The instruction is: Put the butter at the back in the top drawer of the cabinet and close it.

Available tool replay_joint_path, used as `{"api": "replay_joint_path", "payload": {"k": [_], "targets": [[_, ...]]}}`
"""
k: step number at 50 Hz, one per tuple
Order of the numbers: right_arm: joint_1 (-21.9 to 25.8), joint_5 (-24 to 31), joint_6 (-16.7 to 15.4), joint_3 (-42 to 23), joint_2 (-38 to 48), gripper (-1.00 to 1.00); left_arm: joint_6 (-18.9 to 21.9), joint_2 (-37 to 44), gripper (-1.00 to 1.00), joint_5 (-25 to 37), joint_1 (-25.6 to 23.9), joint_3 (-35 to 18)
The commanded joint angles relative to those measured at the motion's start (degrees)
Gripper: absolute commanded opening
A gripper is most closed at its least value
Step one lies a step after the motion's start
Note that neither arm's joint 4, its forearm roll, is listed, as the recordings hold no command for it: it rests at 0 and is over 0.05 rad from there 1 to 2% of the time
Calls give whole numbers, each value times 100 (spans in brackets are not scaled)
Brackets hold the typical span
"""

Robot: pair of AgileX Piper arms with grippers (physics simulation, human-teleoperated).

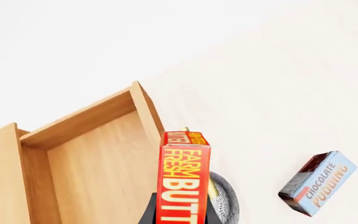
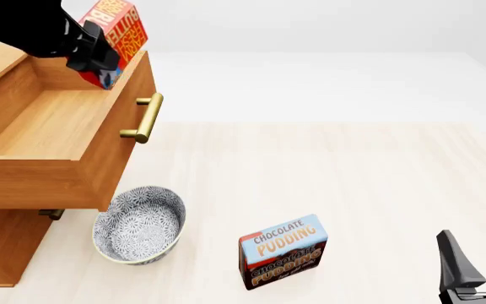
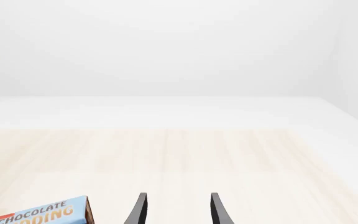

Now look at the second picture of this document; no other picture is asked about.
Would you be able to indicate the wooden drawer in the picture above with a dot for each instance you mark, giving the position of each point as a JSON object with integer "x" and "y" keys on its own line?
{"x": 57, "y": 126}

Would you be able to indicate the chocolate pudding box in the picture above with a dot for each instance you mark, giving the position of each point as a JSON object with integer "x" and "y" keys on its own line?
{"x": 283, "y": 253}

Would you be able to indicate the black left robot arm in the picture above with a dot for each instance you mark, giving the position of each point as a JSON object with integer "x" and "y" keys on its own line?
{"x": 11, "y": 22}

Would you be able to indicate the patterned grey white bowl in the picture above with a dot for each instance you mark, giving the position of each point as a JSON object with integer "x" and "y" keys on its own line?
{"x": 137, "y": 228}

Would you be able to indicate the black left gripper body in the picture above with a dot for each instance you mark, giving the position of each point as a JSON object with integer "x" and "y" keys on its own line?
{"x": 95, "y": 57}

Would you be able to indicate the red butter box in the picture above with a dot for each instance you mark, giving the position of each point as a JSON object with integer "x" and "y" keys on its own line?
{"x": 130, "y": 35}

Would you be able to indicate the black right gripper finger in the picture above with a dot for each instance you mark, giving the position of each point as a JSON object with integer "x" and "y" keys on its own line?
{"x": 458, "y": 263}

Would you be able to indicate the wooden cabinet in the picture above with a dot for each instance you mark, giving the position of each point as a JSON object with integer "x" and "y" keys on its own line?
{"x": 2, "y": 247}

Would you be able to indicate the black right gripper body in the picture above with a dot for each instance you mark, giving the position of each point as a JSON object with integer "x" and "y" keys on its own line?
{"x": 479, "y": 296}

